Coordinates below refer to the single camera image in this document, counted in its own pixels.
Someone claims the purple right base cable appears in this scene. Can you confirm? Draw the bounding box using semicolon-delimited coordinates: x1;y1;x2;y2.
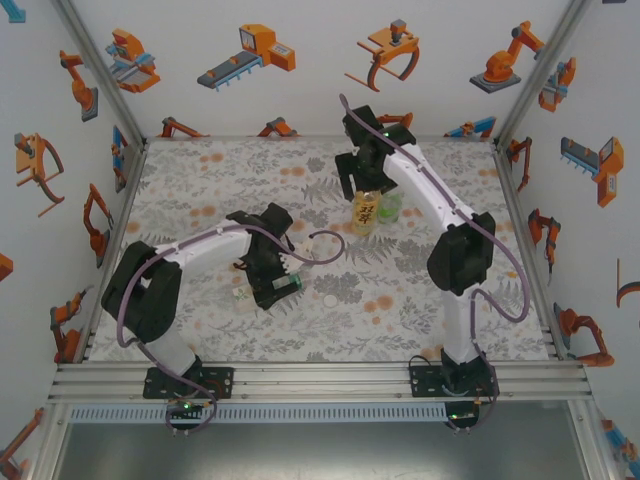
446;364;503;437

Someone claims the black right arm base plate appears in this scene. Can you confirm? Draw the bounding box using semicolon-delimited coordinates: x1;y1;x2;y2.
408;364;503;400

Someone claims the grey metal panel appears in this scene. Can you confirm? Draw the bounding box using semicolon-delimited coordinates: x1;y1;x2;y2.
49;422;591;480

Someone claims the floral patterned table mat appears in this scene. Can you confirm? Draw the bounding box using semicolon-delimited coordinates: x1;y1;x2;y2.
87;138;561;364

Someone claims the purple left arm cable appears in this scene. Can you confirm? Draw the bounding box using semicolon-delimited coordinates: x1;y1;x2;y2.
115;223;346;351

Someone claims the aluminium frame post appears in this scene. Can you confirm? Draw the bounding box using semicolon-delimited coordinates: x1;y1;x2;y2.
492;0;594;149
49;0;149;149

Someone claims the aluminium side frame rail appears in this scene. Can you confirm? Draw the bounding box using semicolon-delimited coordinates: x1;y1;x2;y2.
79;142;151;364
491;142;569;361

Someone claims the wide aluminium extrusion rail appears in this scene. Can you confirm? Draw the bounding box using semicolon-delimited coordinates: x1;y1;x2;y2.
47;360;594;402

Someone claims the thin aluminium frame rail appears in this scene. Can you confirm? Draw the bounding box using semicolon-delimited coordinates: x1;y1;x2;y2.
144;133;499;144

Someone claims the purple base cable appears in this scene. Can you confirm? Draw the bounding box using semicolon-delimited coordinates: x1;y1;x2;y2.
446;364;503;437
164;379;221;437

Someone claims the aluminium frame leg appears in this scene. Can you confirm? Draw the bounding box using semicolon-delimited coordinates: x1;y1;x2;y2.
567;399;616;480
27;402;71;480

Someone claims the orange tea bottle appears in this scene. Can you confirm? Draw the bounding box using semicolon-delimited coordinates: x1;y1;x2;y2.
349;188;384;237

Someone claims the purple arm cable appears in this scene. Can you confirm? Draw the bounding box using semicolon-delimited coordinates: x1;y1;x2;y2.
115;223;346;351
338;92;531;381

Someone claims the small green label bottle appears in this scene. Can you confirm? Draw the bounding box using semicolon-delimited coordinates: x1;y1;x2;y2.
377;192;404;226

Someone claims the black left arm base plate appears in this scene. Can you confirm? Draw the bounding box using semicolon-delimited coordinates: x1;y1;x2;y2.
143;366;236;401

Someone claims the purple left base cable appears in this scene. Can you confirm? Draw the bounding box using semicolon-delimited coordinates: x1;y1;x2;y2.
164;379;221;437

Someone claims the slotted grey cable tray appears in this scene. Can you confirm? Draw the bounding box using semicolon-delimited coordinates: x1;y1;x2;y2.
69;402;449;425

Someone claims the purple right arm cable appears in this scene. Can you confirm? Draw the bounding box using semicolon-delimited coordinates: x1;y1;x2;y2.
338;92;531;381

